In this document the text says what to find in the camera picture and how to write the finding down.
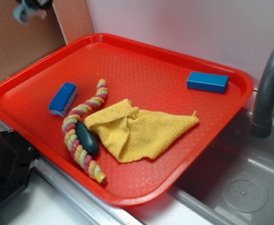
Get dark gripper finger tips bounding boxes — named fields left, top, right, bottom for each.
left=16, top=0, right=53, bottom=10

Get light blue cloth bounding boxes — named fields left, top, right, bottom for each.
left=13, top=1, right=47, bottom=25

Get yellow cloth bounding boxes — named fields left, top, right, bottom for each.
left=84, top=99, right=200, bottom=163

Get brown cardboard panel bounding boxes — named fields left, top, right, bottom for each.
left=0, top=0, right=94, bottom=82

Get blue sponge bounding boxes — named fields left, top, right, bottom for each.
left=48, top=82, right=77, bottom=117

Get dark green oval object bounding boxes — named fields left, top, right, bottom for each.
left=75, top=121, right=99, bottom=157

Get red plastic tray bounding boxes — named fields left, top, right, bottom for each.
left=0, top=34, right=253, bottom=206

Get blue rectangular block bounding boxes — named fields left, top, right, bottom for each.
left=186, top=72, right=229, bottom=93

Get grey faucet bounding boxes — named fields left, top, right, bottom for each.
left=250, top=49, right=274, bottom=138

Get grey sink basin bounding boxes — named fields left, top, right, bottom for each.
left=169, top=97, right=274, bottom=225

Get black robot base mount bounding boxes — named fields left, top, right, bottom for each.
left=0, top=130, right=37, bottom=207

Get multicolour twisted rope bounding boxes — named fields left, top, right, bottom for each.
left=61, top=79, right=108, bottom=186

